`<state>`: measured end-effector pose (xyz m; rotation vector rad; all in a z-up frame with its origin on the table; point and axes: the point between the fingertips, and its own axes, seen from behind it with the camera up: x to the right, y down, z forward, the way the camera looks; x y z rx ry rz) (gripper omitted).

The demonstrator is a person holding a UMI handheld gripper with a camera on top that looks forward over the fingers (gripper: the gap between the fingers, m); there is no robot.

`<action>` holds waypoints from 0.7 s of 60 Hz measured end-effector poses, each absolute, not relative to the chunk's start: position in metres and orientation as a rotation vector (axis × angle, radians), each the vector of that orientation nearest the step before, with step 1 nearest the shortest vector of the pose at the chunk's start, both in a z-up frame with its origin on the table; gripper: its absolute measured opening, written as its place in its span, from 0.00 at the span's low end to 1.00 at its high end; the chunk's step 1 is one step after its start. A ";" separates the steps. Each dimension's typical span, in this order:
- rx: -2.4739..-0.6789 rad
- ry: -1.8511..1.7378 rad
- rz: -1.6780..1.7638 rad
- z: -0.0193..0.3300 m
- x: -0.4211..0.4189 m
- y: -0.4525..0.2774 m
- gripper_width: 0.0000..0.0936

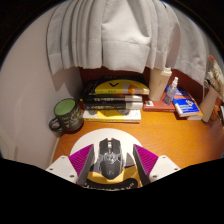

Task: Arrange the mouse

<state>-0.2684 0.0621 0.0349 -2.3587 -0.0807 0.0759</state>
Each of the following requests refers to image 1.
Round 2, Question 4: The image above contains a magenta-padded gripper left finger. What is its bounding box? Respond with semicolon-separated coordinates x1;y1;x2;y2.
45;143;96;186

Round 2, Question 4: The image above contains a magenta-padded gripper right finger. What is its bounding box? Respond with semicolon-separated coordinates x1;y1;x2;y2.
132;143;181;186

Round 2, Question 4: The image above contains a black grey gaming mouse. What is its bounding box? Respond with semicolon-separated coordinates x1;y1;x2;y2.
93;137;127;180

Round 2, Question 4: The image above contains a round white printed mouse pad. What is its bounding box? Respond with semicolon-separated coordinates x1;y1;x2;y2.
69;128;144;192

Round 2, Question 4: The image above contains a dark mug green inside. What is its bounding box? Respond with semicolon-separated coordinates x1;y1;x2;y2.
48;98;84;134

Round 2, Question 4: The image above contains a dark red book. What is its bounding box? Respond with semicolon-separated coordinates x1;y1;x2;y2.
142;93;177;113

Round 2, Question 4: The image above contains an orange paperback book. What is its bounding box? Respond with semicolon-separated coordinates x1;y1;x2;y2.
179;96;204;121

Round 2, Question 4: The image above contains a clear spray bottle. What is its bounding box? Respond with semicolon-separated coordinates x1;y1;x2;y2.
163;76;179;106

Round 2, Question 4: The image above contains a cream tumbler cup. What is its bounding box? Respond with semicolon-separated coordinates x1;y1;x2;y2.
148;66;173;102

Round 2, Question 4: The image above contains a cream ceramic jug vase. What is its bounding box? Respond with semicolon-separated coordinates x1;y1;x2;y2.
199;87;221;123

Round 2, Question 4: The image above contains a white curtain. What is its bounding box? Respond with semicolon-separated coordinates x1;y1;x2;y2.
46;0;214;86

